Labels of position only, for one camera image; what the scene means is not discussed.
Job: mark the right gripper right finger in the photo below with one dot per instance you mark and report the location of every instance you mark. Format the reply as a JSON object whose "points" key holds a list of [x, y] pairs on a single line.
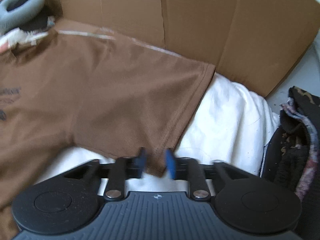
{"points": [[189, 170]]}

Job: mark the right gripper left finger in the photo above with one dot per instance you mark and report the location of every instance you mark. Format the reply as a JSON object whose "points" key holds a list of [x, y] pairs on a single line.
{"points": [[122, 170]]}

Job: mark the brown t-shirt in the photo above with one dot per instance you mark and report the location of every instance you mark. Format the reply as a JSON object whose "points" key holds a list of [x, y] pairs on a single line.
{"points": [[109, 95]]}

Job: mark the black patterned clothes pile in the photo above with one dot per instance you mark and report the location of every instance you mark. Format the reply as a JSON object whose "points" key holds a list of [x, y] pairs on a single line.
{"points": [[291, 159]]}

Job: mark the cream bear print blanket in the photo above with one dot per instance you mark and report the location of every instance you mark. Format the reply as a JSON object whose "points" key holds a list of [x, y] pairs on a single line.
{"points": [[231, 124]]}

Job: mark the brown cardboard sheet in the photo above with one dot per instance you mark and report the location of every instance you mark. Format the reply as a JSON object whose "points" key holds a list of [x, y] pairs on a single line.
{"points": [[253, 42]]}

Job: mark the grey neck pillow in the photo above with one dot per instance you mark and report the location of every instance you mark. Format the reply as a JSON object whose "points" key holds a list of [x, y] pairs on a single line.
{"points": [[17, 12]]}

